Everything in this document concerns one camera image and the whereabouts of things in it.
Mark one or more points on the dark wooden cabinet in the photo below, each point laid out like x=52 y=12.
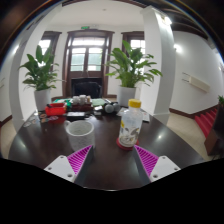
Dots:
x=215 y=133

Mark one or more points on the dark wooden glazed double door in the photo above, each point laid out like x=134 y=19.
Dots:
x=87 y=60

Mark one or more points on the green flat box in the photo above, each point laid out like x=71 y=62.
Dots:
x=61 y=101

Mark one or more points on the white speckled mug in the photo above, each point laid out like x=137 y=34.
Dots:
x=80 y=136

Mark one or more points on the glowing wall lamp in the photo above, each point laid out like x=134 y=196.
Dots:
x=177 y=48

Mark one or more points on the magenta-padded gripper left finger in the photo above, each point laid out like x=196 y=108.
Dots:
x=61 y=168

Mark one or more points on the dark wooden framed window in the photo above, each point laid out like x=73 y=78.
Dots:
x=136 y=43
x=45 y=45

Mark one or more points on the green exit sign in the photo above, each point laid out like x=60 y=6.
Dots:
x=85 y=27

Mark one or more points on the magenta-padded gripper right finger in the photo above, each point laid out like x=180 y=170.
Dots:
x=164 y=168

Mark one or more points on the dark grey headphones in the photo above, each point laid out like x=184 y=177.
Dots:
x=110 y=108

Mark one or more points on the clear bottle with yellow cap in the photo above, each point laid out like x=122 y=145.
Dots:
x=130 y=128

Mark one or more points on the red box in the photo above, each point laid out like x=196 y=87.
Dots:
x=55 y=110

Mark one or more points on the leafy plant in white pot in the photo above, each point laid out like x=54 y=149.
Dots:
x=131 y=66
x=40 y=73

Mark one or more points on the small green plant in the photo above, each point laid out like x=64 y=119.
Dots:
x=221 y=100

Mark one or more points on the black chair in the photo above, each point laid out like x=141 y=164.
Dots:
x=86 y=88

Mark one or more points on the red carpeted staircase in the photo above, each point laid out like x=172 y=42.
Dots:
x=206 y=121

